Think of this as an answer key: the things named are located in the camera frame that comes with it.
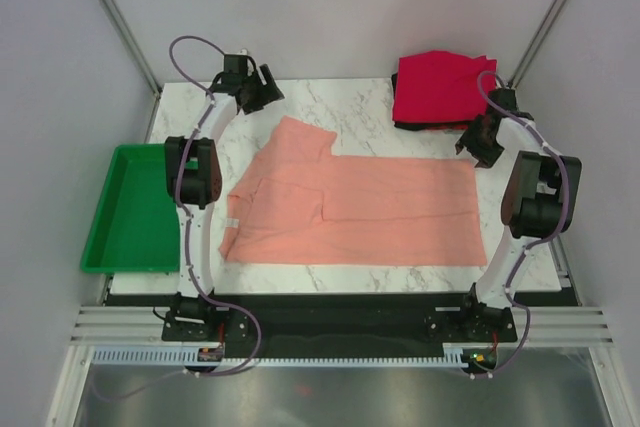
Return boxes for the pink t shirt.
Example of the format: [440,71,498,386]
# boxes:
[219,117,487,267]

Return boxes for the white slotted cable duct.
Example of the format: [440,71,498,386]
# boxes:
[91,343,467,368]

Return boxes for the green plastic tray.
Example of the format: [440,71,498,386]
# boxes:
[80,144,180,274]

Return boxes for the left aluminium frame post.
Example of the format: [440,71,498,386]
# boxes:
[98,0,161,99]

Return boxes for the right aluminium frame post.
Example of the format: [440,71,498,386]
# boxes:
[507,0,570,89]

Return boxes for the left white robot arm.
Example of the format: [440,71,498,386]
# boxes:
[164,51,284,340]

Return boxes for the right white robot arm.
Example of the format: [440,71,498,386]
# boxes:
[456,87,582,341]

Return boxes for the folded red t shirt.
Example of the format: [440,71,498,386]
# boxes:
[392,50,498,126]

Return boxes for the aluminium frame post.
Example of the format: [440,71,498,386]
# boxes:
[98,0,161,99]
[507,0,570,89]

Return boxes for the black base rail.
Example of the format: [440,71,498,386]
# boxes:
[102,290,519,361]

